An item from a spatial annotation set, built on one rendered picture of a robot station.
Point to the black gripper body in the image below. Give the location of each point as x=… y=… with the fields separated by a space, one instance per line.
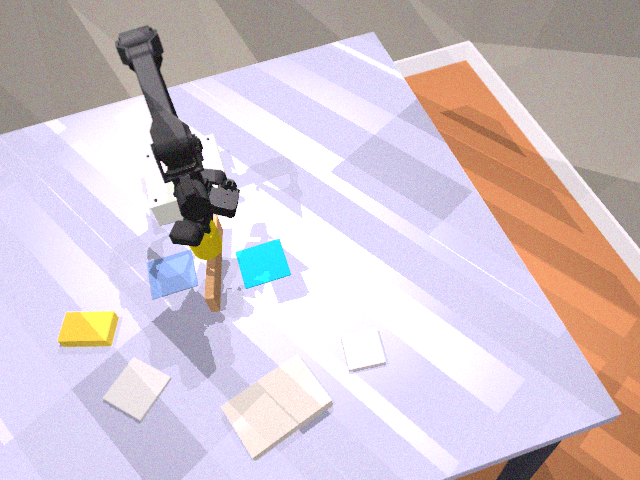
x=191 y=232

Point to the yellow flat block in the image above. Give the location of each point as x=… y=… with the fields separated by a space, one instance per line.
x=88 y=329

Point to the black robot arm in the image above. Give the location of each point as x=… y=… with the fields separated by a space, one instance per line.
x=173 y=143

